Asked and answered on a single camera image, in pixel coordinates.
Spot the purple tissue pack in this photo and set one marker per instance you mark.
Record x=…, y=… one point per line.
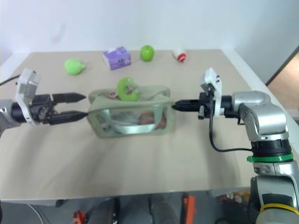
x=118, y=58

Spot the light green plush toy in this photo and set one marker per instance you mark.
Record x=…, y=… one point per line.
x=73, y=66

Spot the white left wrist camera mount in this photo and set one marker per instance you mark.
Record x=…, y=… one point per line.
x=26, y=81

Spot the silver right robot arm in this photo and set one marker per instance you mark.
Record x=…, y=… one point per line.
x=266, y=116

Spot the dark rounded shape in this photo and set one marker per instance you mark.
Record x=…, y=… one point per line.
x=163, y=208

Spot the green apple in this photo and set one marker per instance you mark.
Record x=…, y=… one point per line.
x=147, y=53

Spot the colourful clutter pile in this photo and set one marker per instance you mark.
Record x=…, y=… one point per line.
x=236, y=197

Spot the orange and black tool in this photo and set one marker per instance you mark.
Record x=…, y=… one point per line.
x=188, y=207
x=79, y=217

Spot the white and red small bottle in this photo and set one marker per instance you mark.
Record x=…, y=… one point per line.
x=180, y=55

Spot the brown wooden door panel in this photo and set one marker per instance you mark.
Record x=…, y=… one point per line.
x=283, y=67

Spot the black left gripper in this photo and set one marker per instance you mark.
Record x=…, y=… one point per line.
x=40, y=107

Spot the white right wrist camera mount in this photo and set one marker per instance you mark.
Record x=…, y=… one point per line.
x=213, y=78

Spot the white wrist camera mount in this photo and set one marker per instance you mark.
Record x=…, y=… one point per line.
x=26, y=81
x=213, y=78

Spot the green pouch with clear window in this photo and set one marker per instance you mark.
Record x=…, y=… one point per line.
x=133, y=112

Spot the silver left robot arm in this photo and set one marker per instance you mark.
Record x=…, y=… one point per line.
x=5, y=112

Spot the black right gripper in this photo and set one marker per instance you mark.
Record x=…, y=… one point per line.
x=205, y=105

